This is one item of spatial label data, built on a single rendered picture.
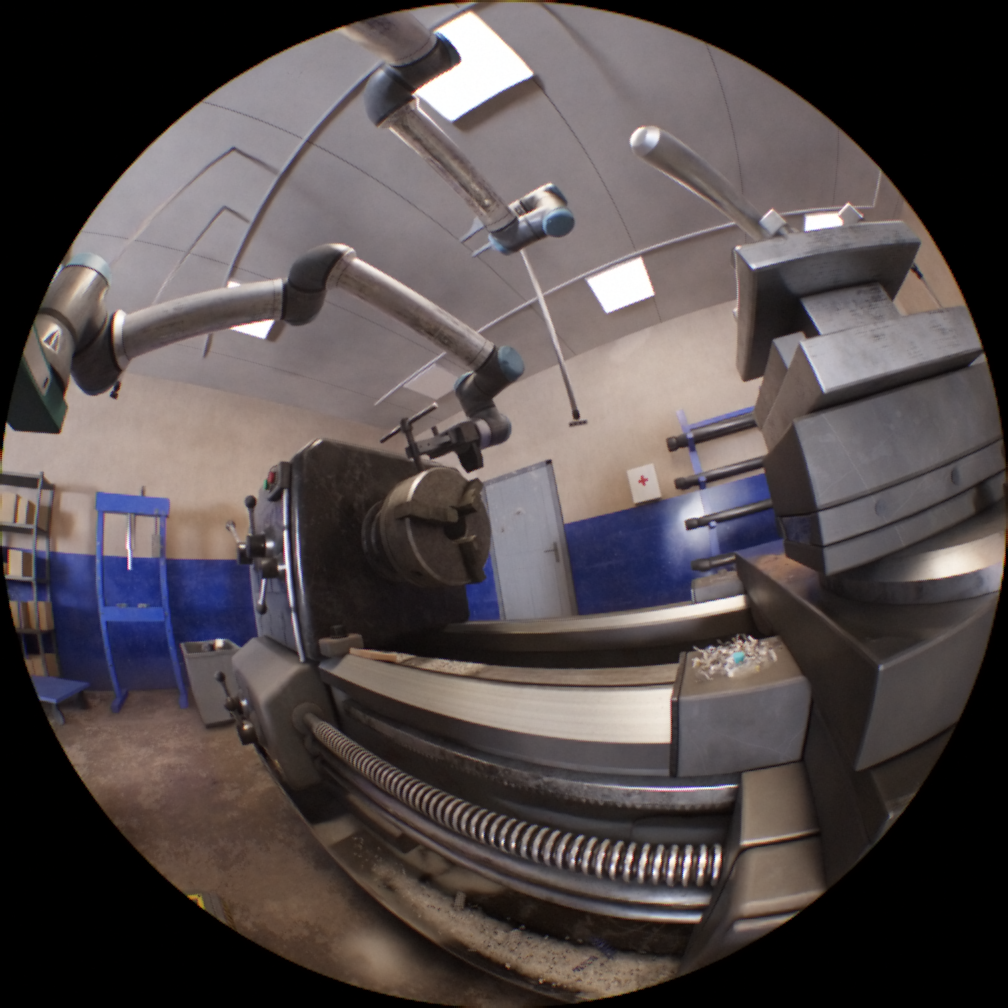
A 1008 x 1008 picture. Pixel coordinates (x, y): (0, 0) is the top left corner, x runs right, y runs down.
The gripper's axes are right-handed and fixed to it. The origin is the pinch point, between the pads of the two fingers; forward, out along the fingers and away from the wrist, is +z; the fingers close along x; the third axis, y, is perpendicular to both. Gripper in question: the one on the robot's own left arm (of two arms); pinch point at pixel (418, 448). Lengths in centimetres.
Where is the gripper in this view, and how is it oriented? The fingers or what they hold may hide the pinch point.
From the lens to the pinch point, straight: 70.2
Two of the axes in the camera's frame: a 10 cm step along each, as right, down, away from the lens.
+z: -5.2, 3.1, -7.9
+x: 7.8, -2.1, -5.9
